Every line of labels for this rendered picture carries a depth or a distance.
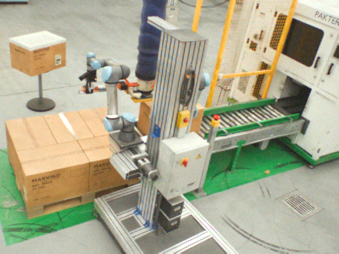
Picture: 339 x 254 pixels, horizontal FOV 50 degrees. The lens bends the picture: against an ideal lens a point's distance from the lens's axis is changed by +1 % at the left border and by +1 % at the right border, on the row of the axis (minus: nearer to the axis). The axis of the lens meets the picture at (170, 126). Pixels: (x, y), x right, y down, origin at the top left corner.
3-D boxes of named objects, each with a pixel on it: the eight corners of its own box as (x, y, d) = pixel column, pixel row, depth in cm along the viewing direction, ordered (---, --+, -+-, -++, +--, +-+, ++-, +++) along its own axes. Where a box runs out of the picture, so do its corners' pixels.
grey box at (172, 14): (174, 29, 465) (177, 5, 449) (176, 30, 461) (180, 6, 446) (160, 29, 455) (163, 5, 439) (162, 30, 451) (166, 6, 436)
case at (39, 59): (31, 77, 478) (29, 47, 458) (11, 66, 494) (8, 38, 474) (66, 66, 524) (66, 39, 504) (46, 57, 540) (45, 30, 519)
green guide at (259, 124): (296, 118, 506) (298, 112, 501) (302, 121, 499) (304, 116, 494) (203, 138, 426) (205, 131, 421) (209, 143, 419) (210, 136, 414)
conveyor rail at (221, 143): (297, 130, 508) (302, 118, 498) (300, 132, 504) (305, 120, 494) (152, 164, 392) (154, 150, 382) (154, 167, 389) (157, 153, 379)
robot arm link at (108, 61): (136, 66, 289) (112, 55, 328) (123, 66, 283) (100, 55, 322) (136, 80, 293) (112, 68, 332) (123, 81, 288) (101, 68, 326)
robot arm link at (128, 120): (137, 130, 310) (138, 117, 303) (122, 133, 303) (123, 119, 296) (131, 123, 318) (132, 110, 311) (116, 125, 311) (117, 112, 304)
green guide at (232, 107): (269, 100, 543) (271, 95, 538) (274, 103, 536) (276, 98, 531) (180, 115, 463) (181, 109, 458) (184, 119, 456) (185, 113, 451)
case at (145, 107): (180, 121, 452) (185, 92, 432) (197, 138, 425) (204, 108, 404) (137, 129, 422) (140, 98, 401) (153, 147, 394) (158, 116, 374)
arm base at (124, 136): (138, 140, 315) (139, 130, 310) (123, 144, 307) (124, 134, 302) (129, 131, 325) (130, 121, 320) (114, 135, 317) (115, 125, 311)
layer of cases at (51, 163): (106, 132, 478) (108, 106, 458) (140, 179, 409) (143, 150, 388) (7, 150, 418) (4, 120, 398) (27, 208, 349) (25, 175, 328)
